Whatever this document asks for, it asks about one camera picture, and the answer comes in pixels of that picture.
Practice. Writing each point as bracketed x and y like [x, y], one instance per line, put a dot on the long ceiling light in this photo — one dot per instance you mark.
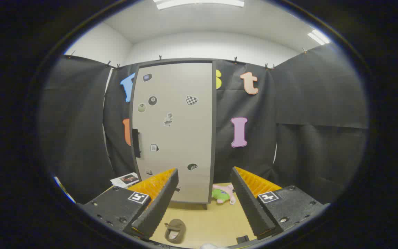
[199, 3]

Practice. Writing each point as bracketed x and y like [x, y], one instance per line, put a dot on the white patterned object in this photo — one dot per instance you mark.
[64, 190]

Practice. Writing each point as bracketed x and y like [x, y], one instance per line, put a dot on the grey shoe cabinet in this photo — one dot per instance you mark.
[214, 138]

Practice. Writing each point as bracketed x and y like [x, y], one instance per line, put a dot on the brown fuzzy shoe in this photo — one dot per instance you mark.
[176, 226]

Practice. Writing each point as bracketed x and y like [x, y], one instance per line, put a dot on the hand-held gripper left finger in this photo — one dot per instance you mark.
[161, 204]

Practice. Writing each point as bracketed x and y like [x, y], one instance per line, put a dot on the pink and green plush toy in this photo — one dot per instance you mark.
[226, 190]

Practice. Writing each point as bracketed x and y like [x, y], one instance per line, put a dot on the white book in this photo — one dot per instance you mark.
[124, 180]

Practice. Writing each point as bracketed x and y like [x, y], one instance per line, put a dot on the black backdrop cloth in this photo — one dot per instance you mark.
[306, 103]

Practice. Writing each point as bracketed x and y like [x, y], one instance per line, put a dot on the small black object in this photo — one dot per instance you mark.
[243, 239]

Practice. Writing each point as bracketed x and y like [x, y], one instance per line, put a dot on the small ceiling light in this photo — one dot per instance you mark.
[318, 37]

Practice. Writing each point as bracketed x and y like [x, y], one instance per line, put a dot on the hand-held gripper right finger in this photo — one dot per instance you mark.
[249, 204]

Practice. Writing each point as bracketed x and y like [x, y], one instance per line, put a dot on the light grey shoe cabinet door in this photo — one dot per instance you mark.
[178, 138]

